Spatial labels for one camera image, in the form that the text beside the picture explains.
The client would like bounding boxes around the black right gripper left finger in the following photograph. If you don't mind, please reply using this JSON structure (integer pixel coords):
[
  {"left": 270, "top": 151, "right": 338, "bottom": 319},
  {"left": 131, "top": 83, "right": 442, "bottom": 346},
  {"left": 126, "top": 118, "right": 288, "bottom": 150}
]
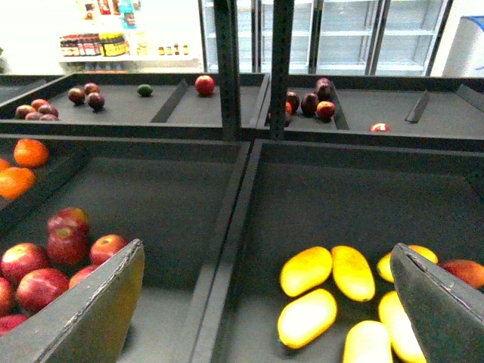
[{"left": 1, "top": 239, "right": 144, "bottom": 362}]

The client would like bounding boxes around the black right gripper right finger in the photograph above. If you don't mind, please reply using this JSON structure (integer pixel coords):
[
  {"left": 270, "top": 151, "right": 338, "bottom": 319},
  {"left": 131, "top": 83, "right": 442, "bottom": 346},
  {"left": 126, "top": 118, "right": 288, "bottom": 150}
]
[{"left": 390, "top": 244, "right": 483, "bottom": 362}]

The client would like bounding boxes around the red yellow mango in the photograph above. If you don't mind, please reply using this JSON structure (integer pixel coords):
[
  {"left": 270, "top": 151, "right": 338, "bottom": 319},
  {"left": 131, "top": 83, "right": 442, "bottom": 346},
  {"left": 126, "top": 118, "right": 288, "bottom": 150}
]
[{"left": 439, "top": 259, "right": 483, "bottom": 289}]

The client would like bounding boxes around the green avocado back tray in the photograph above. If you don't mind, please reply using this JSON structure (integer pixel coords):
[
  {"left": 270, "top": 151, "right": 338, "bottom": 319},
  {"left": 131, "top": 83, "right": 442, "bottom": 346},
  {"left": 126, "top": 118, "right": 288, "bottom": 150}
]
[{"left": 137, "top": 84, "right": 153, "bottom": 98}]

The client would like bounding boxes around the red apple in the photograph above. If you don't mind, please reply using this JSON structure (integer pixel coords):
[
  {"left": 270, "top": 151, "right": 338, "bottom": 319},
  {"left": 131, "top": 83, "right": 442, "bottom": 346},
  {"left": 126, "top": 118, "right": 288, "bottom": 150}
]
[
  {"left": 90, "top": 234, "right": 128, "bottom": 265},
  {"left": 47, "top": 207, "right": 90, "bottom": 235},
  {"left": 1, "top": 243, "right": 50, "bottom": 284},
  {"left": 16, "top": 268, "right": 70, "bottom": 314},
  {"left": 47, "top": 226, "right": 89, "bottom": 265}
]

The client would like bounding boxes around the orange fruit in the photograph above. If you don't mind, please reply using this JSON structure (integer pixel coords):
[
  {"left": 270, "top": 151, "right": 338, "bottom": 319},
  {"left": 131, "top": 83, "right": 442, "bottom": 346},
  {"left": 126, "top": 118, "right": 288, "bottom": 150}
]
[
  {"left": 14, "top": 138, "right": 49, "bottom": 168},
  {"left": 1, "top": 167, "right": 36, "bottom": 200}
]

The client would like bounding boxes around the black fruit display shelf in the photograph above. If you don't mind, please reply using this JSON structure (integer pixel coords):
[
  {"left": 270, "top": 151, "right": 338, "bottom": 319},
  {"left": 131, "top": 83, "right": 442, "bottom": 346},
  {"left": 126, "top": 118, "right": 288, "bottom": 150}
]
[{"left": 1, "top": 73, "right": 483, "bottom": 362}]

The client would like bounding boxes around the red apple back tray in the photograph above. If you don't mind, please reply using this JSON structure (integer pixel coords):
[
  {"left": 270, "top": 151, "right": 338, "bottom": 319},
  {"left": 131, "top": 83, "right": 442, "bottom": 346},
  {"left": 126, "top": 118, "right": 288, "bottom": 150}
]
[{"left": 194, "top": 75, "right": 216, "bottom": 97}]

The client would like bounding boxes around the shelf of bottled goods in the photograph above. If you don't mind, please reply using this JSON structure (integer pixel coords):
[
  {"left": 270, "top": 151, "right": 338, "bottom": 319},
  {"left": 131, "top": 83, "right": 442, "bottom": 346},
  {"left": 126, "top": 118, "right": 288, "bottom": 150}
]
[{"left": 58, "top": 32, "right": 200, "bottom": 73}]

